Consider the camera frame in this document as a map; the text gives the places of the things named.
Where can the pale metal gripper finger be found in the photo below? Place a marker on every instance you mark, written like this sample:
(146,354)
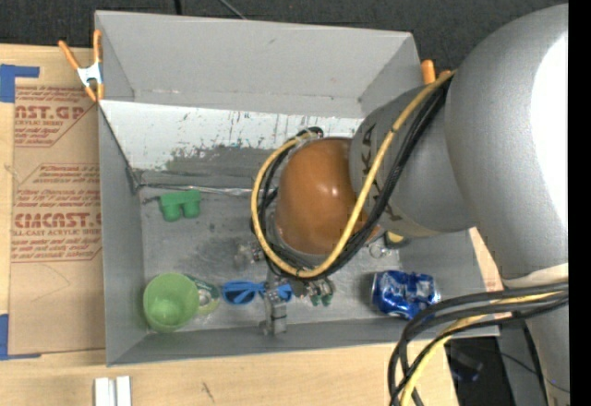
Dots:
(249,253)
(275,312)

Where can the blue sunglasses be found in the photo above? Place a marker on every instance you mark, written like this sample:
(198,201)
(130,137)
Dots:
(240,292)

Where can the green and white can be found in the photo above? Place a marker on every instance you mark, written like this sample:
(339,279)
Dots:
(208,299)

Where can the clear glass thing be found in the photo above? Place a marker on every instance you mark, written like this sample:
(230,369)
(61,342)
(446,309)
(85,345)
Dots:
(379,250)

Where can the crushed blue can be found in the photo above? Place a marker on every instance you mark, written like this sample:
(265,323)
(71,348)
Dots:
(401,293)

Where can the green double-cylinder toy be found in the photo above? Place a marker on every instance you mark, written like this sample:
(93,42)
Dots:
(179,205)

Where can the light green plastic cup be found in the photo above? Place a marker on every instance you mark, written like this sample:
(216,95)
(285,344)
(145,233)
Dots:
(168,302)

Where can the brown cardboard board red print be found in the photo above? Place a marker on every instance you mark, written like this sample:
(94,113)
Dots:
(55,293)

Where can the grey metal bin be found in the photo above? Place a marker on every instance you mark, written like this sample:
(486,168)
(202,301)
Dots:
(231,53)

